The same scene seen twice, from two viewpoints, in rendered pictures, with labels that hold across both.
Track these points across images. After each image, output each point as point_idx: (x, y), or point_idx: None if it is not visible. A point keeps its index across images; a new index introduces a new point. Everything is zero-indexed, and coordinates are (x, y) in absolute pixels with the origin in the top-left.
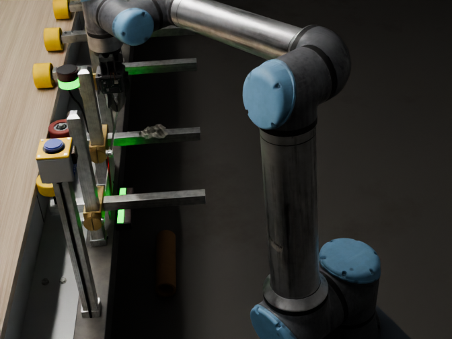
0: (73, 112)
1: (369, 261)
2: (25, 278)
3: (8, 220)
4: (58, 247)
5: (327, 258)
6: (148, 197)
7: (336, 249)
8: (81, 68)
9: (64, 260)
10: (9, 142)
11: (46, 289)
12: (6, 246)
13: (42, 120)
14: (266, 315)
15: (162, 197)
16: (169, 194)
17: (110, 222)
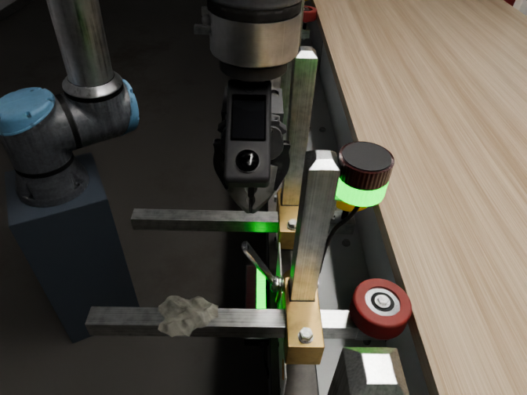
0: (305, 48)
1: (8, 96)
2: (363, 222)
3: (380, 140)
4: (346, 291)
5: (45, 98)
6: (213, 213)
7: (28, 105)
8: (331, 154)
9: (332, 269)
10: (470, 270)
11: (341, 235)
12: (366, 117)
13: (437, 335)
14: (127, 81)
15: (194, 211)
16: (183, 215)
17: (274, 269)
